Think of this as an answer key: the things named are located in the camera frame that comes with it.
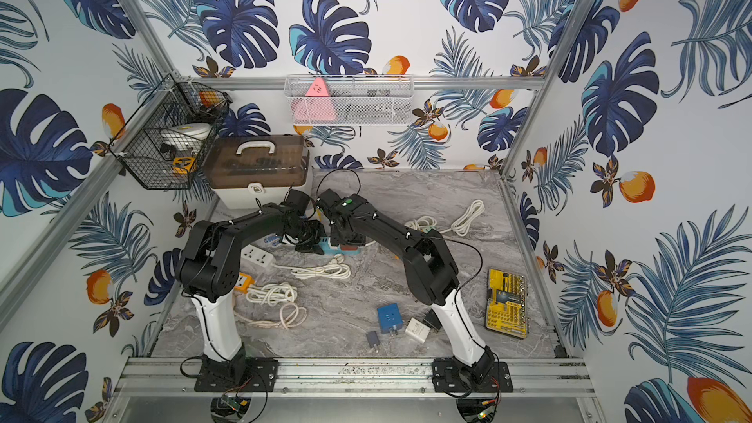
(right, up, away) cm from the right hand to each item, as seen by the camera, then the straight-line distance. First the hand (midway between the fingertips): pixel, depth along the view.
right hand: (345, 238), depth 92 cm
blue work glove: (-23, 0, -1) cm, 23 cm away
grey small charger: (+9, -26, -12) cm, 30 cm away
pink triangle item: (-9, +41, -2) cm, 42 cm away
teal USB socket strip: (-6, -4, +2) cm, 7 cm away
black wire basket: (-49, +28, -11) cm, 58 cm away
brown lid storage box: (-31, +21, +2) cm, 38 cm away
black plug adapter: (+25, -21, -12) cm, 35 cm away
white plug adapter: (+21, -23, -12) cm, 34 cm away
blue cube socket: (+14, -20, -13) cm, 27 cm away
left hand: (-6, 0, +5) cm, 8 cm away
